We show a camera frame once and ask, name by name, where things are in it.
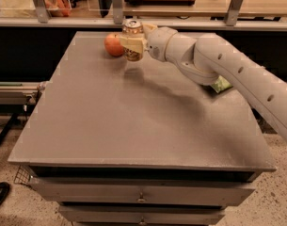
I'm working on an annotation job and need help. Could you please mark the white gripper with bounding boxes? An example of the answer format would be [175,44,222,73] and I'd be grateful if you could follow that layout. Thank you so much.
[119,24,178,62]

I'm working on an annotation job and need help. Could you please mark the orange soda can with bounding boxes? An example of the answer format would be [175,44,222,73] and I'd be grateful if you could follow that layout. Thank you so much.
[122,19,144,62]

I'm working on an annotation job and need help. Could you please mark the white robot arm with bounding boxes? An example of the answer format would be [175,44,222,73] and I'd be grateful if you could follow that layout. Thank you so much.
[119,20,287,142]

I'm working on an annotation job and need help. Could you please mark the red apple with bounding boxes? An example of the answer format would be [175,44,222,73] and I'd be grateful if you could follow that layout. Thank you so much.
[104,33,123,57]

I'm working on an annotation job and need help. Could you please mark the green chip bag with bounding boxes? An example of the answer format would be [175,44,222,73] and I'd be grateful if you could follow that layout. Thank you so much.
[211,75,232,93]

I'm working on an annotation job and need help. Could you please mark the upper grey drawer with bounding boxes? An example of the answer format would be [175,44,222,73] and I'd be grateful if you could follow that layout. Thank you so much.
[30,177,254,207]

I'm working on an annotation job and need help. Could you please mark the grey drawer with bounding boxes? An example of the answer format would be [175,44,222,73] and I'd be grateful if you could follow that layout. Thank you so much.
[59,206,225,226]
[30,177,254,207]

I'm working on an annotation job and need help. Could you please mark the lower grey drawer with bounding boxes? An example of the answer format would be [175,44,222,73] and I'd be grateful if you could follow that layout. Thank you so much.
[59,206,225,226]

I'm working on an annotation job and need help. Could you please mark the wire mesh basket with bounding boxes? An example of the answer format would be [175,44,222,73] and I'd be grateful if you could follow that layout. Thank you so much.
[14,166,31,186]

